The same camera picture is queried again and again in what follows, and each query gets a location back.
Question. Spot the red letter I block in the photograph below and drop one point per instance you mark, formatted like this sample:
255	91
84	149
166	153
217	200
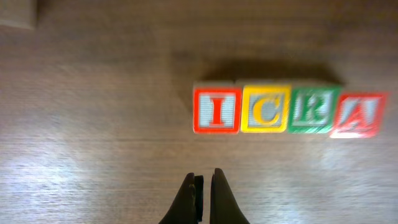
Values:
217	108

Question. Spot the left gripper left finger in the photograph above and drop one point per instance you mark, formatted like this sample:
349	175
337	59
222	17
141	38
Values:
187	206

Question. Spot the green letter R block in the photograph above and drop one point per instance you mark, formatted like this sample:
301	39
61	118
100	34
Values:
312	109

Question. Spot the blue letter P block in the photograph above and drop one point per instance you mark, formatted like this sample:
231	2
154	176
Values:
19	13

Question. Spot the yellow letter C block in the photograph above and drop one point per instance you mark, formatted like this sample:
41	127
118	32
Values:
265	108

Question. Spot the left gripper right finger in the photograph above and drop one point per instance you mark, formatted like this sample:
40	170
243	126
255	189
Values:
224	208

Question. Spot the red letter A block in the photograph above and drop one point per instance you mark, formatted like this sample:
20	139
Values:
359	115

